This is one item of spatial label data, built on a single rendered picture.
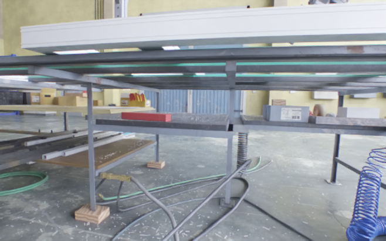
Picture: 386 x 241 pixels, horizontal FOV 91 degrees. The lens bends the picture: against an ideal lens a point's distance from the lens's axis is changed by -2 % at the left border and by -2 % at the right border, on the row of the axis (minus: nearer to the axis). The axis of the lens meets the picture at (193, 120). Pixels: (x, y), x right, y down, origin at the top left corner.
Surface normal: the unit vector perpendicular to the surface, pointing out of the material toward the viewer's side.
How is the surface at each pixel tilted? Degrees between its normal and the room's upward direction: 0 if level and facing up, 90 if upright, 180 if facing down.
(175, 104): 90
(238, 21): 90
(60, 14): 90
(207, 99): 90
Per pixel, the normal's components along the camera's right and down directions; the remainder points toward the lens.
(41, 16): -0.21, 0.08
